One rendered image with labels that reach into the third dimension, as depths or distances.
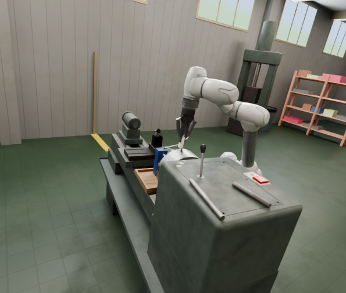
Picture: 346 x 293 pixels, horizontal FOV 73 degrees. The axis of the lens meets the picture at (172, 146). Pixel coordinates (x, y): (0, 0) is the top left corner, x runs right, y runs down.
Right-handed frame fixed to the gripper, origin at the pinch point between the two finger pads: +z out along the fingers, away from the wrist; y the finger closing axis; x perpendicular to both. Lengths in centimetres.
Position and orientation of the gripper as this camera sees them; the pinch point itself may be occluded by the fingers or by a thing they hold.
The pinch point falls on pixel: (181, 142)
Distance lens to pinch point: 133.6
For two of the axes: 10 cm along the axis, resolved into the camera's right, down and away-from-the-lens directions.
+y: -8.8, -0.3, -4.6
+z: -2.0, 9.2, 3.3
